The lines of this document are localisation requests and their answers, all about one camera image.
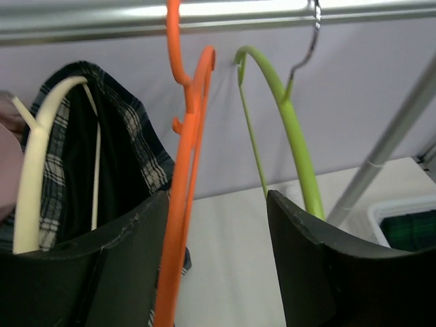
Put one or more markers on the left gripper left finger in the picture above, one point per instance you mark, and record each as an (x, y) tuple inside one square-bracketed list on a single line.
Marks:
[(106, 277)]

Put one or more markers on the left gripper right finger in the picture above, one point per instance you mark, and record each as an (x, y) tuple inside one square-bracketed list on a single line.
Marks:
[(328, 277)]

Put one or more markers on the orange plastic hanger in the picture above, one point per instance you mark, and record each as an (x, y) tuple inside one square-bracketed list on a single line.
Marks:
[(183, 185)]

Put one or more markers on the green plastic hanger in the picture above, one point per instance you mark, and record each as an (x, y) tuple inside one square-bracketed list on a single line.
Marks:
[(302, 159)]

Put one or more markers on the cream plastic hanger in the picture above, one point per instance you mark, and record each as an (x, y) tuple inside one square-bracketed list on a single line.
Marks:
[(27, 217)]

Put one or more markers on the green plaid skirt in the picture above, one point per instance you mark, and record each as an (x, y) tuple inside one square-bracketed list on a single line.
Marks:
[(410, 232)]

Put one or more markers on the pink skirt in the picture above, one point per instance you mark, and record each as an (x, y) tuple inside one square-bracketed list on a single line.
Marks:
[(12, 126)]

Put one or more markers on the white plastic basket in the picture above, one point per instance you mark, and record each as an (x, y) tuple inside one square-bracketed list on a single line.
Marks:
[(379, 211)]

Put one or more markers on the metal clothes rack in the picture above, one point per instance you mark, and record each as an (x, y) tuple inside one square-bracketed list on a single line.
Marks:
[(368, 57)]

